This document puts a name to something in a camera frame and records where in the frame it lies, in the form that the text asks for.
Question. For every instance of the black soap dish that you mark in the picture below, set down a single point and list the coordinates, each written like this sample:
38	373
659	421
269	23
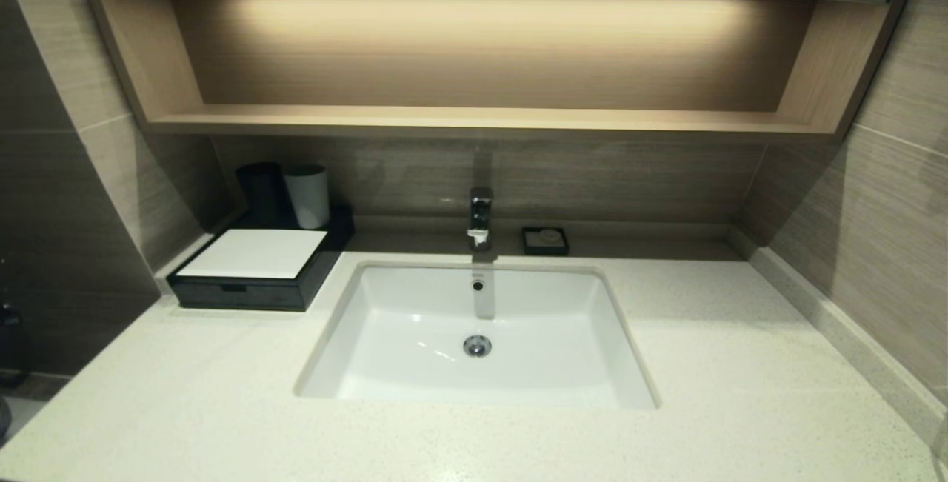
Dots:
529	243

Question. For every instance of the white cup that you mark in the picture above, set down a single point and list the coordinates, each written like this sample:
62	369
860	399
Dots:
307	197

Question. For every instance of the chrome sink drain stopper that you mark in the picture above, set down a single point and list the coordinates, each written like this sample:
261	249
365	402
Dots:
478	346

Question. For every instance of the chrome faucet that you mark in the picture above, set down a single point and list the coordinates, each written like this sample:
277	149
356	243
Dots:
480	217

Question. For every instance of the black cup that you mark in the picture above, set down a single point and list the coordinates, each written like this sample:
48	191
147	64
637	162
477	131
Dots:
261	197

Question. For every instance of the pale soap bar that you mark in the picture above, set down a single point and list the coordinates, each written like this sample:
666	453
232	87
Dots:
549	235

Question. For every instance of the white ceramic sink basin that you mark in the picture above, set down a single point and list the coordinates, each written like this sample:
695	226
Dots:
415	334

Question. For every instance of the wooden wall shelf niche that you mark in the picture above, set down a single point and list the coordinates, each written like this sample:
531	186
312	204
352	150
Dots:
481	56

